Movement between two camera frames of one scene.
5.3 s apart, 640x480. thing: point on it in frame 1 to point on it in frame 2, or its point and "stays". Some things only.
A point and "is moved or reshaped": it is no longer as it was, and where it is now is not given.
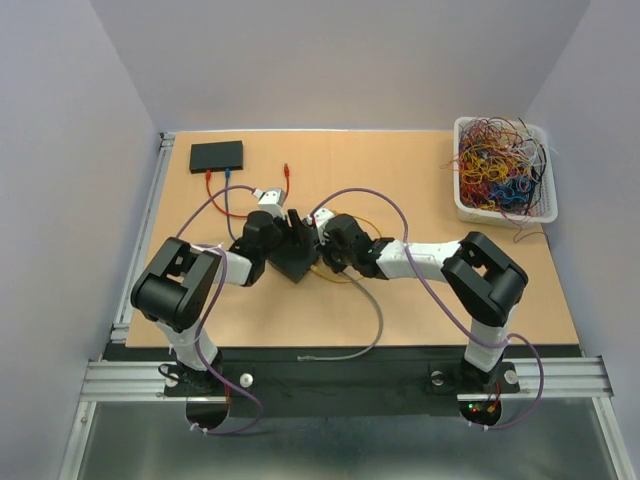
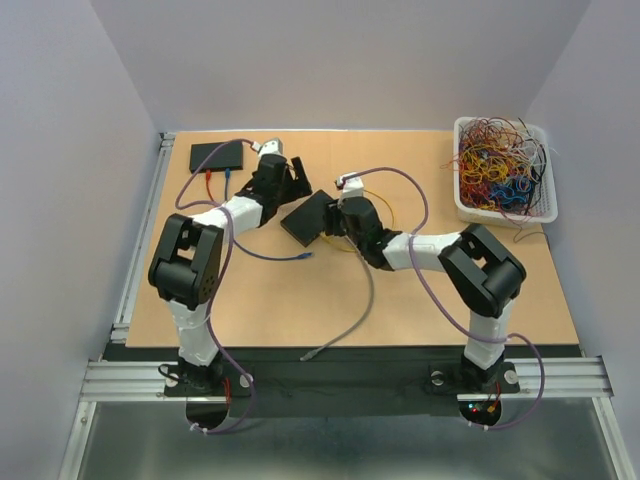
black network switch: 293,261 is moved or reshaped
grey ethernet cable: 308,358 to 310,354
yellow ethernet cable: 315,269 to 334,244
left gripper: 300,231 to 301,187
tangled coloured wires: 501,168 stays
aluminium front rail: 566,376 stays
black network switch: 216,156 stays
